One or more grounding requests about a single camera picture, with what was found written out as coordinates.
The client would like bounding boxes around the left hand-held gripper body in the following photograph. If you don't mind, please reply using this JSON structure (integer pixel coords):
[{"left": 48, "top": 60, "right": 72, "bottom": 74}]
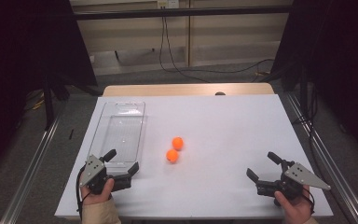
[{"left": 79, "top": 154, "right": 133, "bottom": 196}]

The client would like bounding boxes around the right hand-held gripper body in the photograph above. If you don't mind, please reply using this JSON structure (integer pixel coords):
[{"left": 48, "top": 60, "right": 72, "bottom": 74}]
[{"left": 255, "top": 160, "right": 332, "bottom": 207}]

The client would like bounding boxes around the clear plastic tray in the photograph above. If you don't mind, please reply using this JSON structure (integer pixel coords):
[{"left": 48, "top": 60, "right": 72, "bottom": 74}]
[{"left": 87, "top": 101, "right": 147, "bottom": 175}]

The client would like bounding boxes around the orange ball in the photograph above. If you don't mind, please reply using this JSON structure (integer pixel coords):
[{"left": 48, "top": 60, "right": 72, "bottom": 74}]
[
  {"left": 171, "top": 136, "right": 185, "bottom": 151},
  {"left": 165, "top": 148, "right": 180, "bottom": 164}
]

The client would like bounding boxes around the person's left hand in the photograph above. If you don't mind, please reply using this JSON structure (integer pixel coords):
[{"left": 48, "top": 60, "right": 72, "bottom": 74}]
[{"left": 80, "top": 178, "right": 116, "bottom": 206}]

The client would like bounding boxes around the person's right hand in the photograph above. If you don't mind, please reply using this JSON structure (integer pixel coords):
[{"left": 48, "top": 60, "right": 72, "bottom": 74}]
[{"left": 273, "top": 185, "right": 316, "bottom": 224}]

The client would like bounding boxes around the white table cover sheet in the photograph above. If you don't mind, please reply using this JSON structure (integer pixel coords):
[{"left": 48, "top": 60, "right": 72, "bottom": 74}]
[{"left": 54, "top": 93, "right": 334, "bottom": 218}]

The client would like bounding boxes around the black metal stand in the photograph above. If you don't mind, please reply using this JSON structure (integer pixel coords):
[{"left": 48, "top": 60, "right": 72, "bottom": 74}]
[{"left": 41, "top": 74, "right": 57, "bottom": 132}]

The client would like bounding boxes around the black curtain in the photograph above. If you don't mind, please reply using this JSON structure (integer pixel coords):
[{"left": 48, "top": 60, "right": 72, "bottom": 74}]
[
  {"left": 0, "top": 0, "right": 99, "bottom": 180},
  {"left": 268, "top": 0, "right": 358, "bottom": 166}
]

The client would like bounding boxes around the black horizontal bar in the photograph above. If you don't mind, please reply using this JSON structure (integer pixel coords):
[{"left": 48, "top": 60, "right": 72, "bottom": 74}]
[{"left": 73, "top": 5, "right": 293, "bottom": 21}]

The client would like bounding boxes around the right hand-held gripper black cable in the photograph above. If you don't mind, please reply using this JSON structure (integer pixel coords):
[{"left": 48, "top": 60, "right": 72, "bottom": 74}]
[{"left": 304, "top": 186, "right": 316, "bottom": 217}]

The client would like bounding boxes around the hand-held gripper black cable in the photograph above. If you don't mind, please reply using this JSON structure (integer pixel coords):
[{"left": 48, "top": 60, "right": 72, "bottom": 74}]
[
  {"left": 75, "top": 166, "right": 90, "bottom": 220},
  {"left": 304, "top": 186, "right": 316, "bottom": 217}
]

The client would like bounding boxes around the left hand-held gripper black cable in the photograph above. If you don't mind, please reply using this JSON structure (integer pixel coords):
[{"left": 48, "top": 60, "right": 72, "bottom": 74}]
[{"left": 75, "top": 166, "right": 90, "bottom": 220}]

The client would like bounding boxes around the aluminium floor rail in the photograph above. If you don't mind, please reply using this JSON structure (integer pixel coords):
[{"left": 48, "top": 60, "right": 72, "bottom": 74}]
[
  {"left": 283, "top": 92, "right": 358, "bottom": 224},
  {"left": 0, "top": 115, "right": 65, "bottom": 224}
]

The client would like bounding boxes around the black floor cable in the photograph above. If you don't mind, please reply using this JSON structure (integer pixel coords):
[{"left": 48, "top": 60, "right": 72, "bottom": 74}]
[{"left": 292, "top": 85, "right": 320, "bottom": 147}]

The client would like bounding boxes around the black wall cable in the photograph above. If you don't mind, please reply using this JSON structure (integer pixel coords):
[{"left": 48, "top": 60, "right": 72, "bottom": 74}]
[
  {"left": 163, "top": 17, "right": 213, "bottom": 84},
  {"left": 158, "top": 17, "right": 275, "bottom": 75}
]

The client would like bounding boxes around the white wall socket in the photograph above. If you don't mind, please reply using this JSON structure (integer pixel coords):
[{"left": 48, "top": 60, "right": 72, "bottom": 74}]
[{"left": 157, "top": 0, "right": 180, "bottom": 9}]

